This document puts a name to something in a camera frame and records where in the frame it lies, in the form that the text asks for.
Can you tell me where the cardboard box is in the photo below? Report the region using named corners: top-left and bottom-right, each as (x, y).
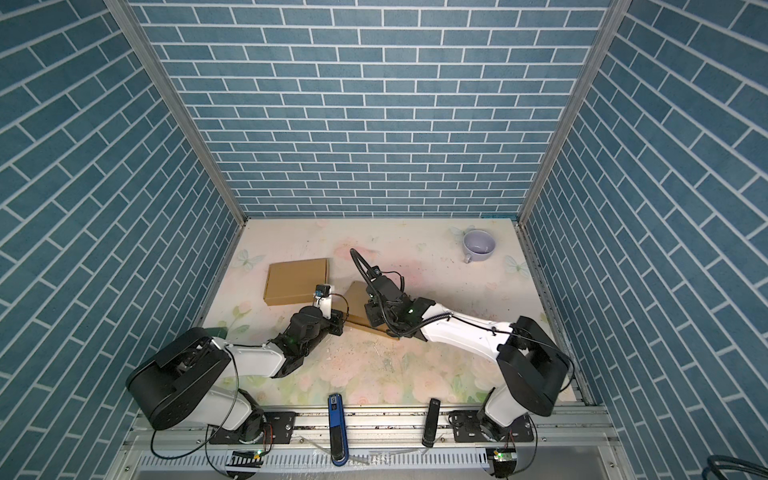
top-left (263, 258), bottom-right (329, 306)

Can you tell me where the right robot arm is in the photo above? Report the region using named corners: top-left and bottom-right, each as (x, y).
top-left (365, 276), bottom-right (571, 441)

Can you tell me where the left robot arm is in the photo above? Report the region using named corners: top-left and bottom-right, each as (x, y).
top-left (126, 306), bottom-right (348, 443)

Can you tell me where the lavender ceramic cup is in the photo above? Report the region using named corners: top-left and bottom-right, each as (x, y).
top-left (462, 229), bottom-right (496, 264)

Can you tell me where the dark green flat object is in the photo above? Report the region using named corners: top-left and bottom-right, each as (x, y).
top-left (205, 327), bottom-right (229, 339)

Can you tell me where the blue black handheld tool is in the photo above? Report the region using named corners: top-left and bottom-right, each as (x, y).
top-left (328, 393), bottom-right (349, 467)

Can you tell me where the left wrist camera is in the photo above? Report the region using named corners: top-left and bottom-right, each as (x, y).
top-left (313, 284), bottom-right (333, 319)

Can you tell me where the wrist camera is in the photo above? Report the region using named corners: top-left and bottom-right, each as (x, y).
top-left (313, 284), bottom-right (333, 319)
top-left (350, 248), bottom-right (382, 289)

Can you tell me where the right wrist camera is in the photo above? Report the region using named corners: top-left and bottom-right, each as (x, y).
top-left (350, 248), bottom-right (382, 289)

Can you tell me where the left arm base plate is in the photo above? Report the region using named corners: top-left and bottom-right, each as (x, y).
top-left (210, 411), bottom-right (297, 447)

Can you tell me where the aluminium front rail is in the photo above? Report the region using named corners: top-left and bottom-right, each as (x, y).
top-left (126, 402), bottom-right (620, 456)

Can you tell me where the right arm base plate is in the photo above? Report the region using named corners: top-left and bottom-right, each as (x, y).
top-left (447, 409), bottom-right (535, 443)

